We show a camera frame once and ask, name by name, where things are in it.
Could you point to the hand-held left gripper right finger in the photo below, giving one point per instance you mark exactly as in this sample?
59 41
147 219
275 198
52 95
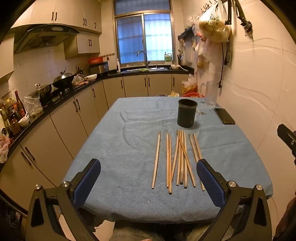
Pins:
209 184

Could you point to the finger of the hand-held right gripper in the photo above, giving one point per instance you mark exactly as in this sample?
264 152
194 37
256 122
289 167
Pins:
288 136

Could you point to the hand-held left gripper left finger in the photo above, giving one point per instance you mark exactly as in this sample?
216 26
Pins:
87 183

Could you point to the row of wooden chopsticks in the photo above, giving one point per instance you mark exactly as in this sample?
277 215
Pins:
168 162

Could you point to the dark chopstick holder cup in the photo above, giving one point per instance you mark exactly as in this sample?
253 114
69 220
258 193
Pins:
187 114

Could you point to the person's right forearm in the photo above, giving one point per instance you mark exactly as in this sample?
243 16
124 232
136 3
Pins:
286 222

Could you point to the blue towel table cover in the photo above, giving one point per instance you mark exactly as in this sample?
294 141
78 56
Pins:
124 148

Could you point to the beige base kitchen cabinets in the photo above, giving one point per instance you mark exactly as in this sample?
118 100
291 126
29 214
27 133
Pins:
62 125

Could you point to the black smartphone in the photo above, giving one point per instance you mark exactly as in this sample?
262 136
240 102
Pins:
224 115

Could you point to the small metal bits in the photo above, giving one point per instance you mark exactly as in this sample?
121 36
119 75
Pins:
202 113

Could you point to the clear glass pitcher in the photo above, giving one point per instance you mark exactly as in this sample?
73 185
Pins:
211 95

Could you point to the small white bowl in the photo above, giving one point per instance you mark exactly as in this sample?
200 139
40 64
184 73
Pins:
24 120

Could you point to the pink plastic bag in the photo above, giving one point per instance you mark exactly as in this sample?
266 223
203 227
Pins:
4 149

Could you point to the red plastic basket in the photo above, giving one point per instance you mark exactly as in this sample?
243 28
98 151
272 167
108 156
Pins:
194 94

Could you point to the gas stove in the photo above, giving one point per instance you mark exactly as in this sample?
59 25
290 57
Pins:
62 93

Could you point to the clear plastic bag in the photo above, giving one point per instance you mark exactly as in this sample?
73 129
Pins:
33 105

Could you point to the dark cooking pot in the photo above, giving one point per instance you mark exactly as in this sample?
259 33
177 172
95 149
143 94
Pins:
44 92

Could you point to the group of sauce bottles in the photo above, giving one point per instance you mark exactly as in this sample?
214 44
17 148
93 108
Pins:
12 113

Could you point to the plastic bags above basket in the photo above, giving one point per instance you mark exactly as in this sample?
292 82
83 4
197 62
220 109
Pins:
190 83

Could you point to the dark wok with lid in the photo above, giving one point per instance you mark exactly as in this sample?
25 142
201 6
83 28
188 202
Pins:
63 80

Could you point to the wide white bowl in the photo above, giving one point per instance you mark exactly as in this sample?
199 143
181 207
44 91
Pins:
91 77

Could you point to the black kitchen countertop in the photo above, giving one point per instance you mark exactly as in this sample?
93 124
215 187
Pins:
115 74

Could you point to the metal countertop box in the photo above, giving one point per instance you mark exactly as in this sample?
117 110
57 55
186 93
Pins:
99 68

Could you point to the hanging clear plastic bags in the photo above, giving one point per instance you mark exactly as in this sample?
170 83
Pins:
202 53

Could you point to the white ladle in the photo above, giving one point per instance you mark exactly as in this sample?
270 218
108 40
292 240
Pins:
179 67

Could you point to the white slim bottle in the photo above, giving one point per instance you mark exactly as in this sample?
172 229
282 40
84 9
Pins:
118 66

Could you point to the steel kitchen sink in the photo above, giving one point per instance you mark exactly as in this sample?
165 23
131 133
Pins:
134 70

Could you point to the red plastic basin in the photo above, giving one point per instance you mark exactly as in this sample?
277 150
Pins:
94 60

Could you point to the black hanging tool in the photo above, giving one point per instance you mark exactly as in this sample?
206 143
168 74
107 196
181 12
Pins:
242 19

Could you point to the green cloth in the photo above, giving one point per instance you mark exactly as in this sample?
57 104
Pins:
143 69

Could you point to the green dish soap bottle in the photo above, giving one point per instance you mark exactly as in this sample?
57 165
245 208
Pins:
168 58

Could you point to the hanging plastic bag with food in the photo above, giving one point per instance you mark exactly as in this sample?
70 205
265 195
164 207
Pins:
214 25

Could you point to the chrome sink faucet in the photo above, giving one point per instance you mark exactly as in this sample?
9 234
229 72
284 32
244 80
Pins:
144 58

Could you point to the range hood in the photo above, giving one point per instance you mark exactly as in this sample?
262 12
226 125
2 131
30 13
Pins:
44 37

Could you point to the kitchen window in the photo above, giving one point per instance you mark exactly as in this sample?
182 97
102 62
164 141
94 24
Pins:
143 37

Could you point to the small beige wall cabinet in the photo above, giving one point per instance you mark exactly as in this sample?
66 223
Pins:
85 45

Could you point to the beige upper wall cabinets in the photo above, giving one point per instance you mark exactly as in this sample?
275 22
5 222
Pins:
69 14

